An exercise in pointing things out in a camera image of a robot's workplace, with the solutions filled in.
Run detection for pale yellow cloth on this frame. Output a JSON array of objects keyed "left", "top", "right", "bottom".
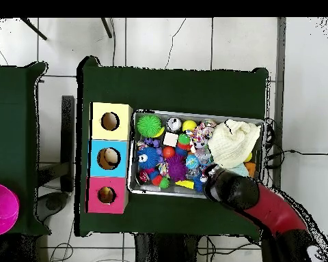
[{"left": 207, "top": 119, "right": 262, "bottom": 170}]

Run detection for mint green cloth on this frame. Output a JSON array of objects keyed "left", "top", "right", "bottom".
[{"left": 227, "top": 162, "right": 250, "bottom": 178}]

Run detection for wooden box three holes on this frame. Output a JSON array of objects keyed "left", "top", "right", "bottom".
[{"left": 87, "top": 102, "right": 134, "bottom": 215}]

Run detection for orange red ball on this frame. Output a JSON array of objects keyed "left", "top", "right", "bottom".
[{"left": 161, "top": 145, "right": 176, "bottom": 159}]

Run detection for pale wooden cube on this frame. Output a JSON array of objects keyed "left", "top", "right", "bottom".
[{"left": 163, "top": 132, "right": 180, "bottom": 148}]

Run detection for dark blue spiky ball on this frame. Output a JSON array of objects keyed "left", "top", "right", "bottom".
[{"left": 137, "top": 147, "right": 163, "bottom": 171}]

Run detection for small silver can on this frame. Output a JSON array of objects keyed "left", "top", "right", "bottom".
[{"left": 166, "top": 117, "right": 182, "bottom": 133}]

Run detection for plain green spiky ball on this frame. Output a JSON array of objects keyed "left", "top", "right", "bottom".
[{"left": 136, "top": 113, "right": 165, "bottom": 139}]

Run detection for purple spiky toy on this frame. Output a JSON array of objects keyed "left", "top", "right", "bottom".
[{"left": 165, "top": 154, "right": 189, "bottom": 183}]

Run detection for yellow ball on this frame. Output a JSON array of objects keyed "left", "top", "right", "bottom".
[{"left": 182, "top": 119, "right": 197, "bottom": 132}]

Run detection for blue globe ball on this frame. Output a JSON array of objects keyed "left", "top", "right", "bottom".
[{"left": 184, "top": 154, "right": 200, "bottom": 170}]

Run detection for colourful patterned cloth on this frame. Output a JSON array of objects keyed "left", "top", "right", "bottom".
[{"left": 188, "top": 120, "right": 215, "bottom": 149}]

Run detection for orange plastic block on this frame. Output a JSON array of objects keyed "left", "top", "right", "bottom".
[{"left": 245, "top": 161, "right": 258, "bottom": 178}]

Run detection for black flat panel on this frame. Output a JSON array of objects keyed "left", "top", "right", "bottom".
[{"left": 61, "top": 95, "right": 76, "bottom": 193}]

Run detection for black tripod leg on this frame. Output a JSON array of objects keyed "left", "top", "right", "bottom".
[
  {"left": 100, "top": 17, "right": 113, "bottom": 39},
  {"left": 20, "top": 17, "right": 47, "bottom": 41}
]

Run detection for dark green side table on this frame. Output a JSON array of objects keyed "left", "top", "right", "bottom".
[{"left": 0, "top": 61, "right": 50, "bottom": 235}]

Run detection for magenta round disc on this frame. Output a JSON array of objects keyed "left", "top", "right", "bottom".
[{"left": 0, "top": 182, "right": 21, "bottom": 237}]

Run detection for shallow wire mesh bin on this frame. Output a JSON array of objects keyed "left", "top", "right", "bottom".
[{"left": 128, "top": 111, "right": 266, "bottom": 201}]

